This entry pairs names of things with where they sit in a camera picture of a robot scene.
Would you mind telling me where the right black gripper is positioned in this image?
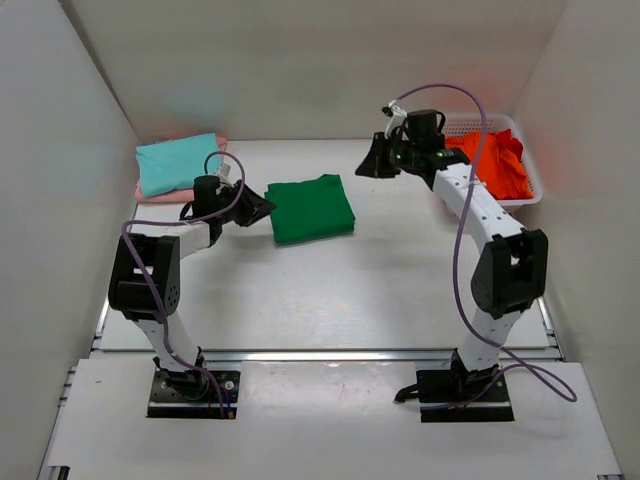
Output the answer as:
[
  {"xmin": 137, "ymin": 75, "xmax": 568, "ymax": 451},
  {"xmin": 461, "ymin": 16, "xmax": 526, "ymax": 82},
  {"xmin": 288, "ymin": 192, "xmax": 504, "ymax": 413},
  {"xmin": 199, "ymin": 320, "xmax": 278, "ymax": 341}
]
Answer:
[{"xmin": 356, "ymin": 134, "xmax": 420, "ymax": 181}]

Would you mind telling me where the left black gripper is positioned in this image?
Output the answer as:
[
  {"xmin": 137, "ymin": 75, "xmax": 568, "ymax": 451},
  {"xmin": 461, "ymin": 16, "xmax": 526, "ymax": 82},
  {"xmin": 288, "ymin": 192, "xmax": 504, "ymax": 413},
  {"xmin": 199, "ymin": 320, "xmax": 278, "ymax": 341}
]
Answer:
[{"xmin": 217, "ymin": 179, "xmax": 277, "ymax": 228}]

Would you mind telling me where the green t shirt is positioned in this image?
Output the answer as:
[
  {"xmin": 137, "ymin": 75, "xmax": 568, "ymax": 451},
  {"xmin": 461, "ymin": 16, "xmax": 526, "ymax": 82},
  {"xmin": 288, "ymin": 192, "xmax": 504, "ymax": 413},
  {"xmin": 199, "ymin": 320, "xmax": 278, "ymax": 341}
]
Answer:
[{"xmin": 264, "ymin": 174, "xmax": 356, "ymax": 246}]

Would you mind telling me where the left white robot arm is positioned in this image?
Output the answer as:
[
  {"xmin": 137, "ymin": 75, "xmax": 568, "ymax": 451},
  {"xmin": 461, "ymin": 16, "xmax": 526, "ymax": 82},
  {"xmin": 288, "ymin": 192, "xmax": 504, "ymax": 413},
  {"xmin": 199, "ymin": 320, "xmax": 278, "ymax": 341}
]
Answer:
[{"xmin": 108, "ymin": 175, "xmax": 276, "ymax": 401}]

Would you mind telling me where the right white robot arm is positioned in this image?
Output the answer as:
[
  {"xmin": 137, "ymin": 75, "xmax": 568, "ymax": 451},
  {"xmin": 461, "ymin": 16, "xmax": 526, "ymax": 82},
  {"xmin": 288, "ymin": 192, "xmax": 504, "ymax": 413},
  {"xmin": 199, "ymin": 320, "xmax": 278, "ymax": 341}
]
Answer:
[{"xmin": 355, "ymin": 106, "xmax": 548, "ymax": 409}]

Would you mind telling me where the white plastic basket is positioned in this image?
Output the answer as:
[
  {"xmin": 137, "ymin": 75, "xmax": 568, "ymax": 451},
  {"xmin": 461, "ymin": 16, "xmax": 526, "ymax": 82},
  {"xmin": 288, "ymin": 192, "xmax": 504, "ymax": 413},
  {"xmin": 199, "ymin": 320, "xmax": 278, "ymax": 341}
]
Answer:
[{"xmin": 443, "ymin": 113, "xmax": 543, "ymax": 213}]

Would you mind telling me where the folded teal t shirt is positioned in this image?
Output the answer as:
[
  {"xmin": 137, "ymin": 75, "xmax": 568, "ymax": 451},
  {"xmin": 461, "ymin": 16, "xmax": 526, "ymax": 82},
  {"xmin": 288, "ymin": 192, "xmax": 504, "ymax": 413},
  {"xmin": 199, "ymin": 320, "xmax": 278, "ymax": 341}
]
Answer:
[{"xmin": 135, "ymin": 132, "xmax": 224, "ymax": 198}]

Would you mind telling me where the orange t shirt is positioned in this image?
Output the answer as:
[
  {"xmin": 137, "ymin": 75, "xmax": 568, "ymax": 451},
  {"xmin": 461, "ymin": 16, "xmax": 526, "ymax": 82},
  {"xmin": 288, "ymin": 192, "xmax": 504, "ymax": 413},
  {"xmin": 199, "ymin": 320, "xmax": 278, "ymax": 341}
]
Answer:
[{"xmin": 476, "ymin": 129, "xmax": 534, "ymax": 200}]

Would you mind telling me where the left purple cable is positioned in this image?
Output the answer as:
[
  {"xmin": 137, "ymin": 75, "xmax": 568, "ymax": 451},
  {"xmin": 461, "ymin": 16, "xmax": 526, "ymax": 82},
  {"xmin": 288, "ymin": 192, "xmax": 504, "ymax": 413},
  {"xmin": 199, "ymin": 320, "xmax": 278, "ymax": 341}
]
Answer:
[{"xmin": 122, "ymin": 151, "xmax": 247, "ymax": 416}]

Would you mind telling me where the purple cable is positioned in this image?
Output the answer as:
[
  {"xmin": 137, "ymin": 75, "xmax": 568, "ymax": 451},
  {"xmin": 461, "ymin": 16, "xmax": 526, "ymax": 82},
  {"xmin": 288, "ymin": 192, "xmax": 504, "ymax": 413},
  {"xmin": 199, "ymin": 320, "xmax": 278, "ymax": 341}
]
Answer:
[
  {"xmin": 122, "ymin": 151, "xmax": 247, "ymax": 416},
  {"xmin": 384, "ymin": 83, "xmax": 578, "ymax": 411}
]

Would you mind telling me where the aluminium rail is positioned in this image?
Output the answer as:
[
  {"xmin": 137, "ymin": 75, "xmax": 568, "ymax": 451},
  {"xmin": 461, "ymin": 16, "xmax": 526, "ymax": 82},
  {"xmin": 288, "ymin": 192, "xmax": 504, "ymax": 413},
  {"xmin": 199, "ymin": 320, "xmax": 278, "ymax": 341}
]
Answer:
[{"xmin": 90, "ymin": 347, "xmax": 562, "ymax": 362}]

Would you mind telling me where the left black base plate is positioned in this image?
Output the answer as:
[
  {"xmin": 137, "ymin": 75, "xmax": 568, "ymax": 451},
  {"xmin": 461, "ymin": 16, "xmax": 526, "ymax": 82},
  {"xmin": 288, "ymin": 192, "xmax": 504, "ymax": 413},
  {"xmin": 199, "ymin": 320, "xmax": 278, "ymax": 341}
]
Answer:
[{"xmin": 147, "ymin": 370, "xmax": 241, "ymax": 420}]

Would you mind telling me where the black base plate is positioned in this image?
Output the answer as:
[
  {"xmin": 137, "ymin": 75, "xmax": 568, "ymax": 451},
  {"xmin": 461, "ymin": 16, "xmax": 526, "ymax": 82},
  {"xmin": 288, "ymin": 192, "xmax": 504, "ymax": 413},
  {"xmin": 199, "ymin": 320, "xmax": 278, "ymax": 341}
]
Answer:
[
  {"xmin": 147, "ymin": 370, "xmax": 241, "ymax": 420},
  {"xmin": 416, "ymin": 370, "xmax": 515, "ymax": 423}
]

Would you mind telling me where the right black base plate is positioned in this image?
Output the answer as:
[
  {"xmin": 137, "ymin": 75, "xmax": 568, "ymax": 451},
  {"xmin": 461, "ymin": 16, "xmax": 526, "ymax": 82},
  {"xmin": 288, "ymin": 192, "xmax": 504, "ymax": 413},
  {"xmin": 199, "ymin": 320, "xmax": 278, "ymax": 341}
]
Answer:
[{"xmin": 416, "ymin": 370, "xmax": 515, "ymax": 423}]

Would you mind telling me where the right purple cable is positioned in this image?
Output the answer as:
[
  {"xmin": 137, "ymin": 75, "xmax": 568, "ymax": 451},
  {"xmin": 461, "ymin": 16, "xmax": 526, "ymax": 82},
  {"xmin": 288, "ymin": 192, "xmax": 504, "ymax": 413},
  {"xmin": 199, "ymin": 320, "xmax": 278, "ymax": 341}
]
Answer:
[{"xmin": 384, "ymin": 83, "xmax": 578, "ymax": 411}]

